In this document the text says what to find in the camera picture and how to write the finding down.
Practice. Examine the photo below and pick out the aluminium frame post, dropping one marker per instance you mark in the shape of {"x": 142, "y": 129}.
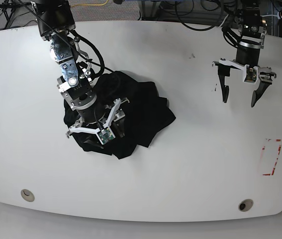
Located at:
{"x": 149, "y": 9}

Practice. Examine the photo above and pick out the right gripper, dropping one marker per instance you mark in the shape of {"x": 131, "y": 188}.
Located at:
{"x": 95, "y": 118}

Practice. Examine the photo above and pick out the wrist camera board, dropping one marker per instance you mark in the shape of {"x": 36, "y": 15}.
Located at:
{"x": 106, "y": 135}
{"x": 250, "y": 74}

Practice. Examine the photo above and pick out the table cable grommet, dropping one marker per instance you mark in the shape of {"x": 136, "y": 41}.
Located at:
{"x": 27, "y": 195}
{"x": 245, "y": 205}

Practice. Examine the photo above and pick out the black tripod stand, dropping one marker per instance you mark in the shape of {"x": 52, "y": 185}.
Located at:
{"x": 10, "y": 11}

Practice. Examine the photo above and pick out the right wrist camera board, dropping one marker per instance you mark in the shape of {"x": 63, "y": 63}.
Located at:
{"x": 106, "y": 135}

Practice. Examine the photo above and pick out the red tape rectangle marking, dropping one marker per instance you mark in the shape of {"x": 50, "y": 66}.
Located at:
{"x": 269, "y": 156}

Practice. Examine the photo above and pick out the left table cable grommet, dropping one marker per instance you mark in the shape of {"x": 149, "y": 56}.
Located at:
{"x": 27, "y": 195}

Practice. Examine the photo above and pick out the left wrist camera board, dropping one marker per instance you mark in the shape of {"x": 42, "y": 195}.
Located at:
{"x": 250, "y": 74}

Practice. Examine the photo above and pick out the black T-shirt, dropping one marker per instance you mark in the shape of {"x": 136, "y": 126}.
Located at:
{"x": 146, "y": 114}

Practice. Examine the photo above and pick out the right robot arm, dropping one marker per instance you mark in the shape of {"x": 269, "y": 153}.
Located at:
{"x": 80, "y": 62}

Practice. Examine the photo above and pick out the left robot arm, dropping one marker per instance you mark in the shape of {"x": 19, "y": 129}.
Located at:
{"x": 252, "y": 29}

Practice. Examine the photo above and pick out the right table cable grommet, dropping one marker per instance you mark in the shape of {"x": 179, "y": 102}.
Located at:
{"x": 245, "y": 205}

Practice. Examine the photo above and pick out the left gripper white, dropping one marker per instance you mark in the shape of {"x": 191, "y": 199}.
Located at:
{"x": 247, "y": 54}

